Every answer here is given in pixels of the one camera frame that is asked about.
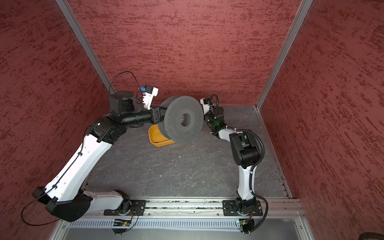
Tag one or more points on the aluminium mounting rail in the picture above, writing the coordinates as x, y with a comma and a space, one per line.
212, 208

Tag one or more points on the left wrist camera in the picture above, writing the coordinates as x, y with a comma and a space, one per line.
126, 102

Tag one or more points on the dark grey cable spool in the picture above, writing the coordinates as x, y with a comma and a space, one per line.
183, 119

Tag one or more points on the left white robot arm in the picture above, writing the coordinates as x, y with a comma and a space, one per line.
64, 197

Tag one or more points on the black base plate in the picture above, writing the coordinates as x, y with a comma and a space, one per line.
128, 208
239, 207

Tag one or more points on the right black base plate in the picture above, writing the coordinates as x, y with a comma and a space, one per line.
239, 207

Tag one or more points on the right aluminium corner post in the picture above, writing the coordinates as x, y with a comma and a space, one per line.
290, 37

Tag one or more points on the yellow plastic tray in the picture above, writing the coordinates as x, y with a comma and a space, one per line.
156, 137

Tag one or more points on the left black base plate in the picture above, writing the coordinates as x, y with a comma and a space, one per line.
128, 208

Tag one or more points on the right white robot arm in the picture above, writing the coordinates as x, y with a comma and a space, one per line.
246, 187

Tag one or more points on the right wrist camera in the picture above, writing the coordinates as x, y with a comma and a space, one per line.
208, 106

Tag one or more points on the aluminium corner post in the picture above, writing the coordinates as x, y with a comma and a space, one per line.
290, 37
78, 31

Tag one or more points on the left aluminium corner post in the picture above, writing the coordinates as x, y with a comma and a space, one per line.
78, 31

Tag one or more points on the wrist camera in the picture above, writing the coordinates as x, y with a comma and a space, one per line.
126, 102
208, 106

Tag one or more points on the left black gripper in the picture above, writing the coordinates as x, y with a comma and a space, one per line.
156, 116

